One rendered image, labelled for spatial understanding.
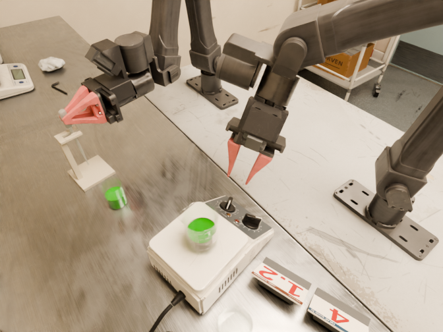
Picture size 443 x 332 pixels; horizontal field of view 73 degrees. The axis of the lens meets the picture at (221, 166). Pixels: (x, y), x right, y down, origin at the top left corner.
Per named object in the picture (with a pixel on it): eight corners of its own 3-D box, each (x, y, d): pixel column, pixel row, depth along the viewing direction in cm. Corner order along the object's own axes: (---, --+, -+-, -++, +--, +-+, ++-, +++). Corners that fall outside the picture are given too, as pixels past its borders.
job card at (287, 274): (265, 257, 55) (268, 246, 52) (311, 284, 52) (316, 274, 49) (248, 284, 52) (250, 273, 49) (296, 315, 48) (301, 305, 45)
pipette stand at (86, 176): (98, 157, 74) (81, 114, 65) (116, 173, 70) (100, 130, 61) (68, 173, 70) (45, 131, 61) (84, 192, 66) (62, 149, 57)
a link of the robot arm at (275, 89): (244, 99, 47) (261, 55, 44) (247, 95, 52) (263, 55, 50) (285, 115, 47) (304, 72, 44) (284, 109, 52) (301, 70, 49)
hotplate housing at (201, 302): (224, 201, 64) (224, 176, 59) (274, 237, 58) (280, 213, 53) (141, 276, 53) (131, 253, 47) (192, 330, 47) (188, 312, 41)
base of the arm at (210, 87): (221, 87, 82) (240, 79, 85) (182, 60, 93) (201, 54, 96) (221, 110, 88) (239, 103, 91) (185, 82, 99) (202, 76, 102)
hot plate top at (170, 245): (199, 201, 54) (198, 198, 54) (250, 240, 49) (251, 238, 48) (146, 245, 48) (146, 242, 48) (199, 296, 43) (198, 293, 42)
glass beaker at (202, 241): (219, 227, 50) (219, 197, 44) (219, 257, 46) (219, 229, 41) (183, 228, 50) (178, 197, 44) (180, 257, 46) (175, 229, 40)
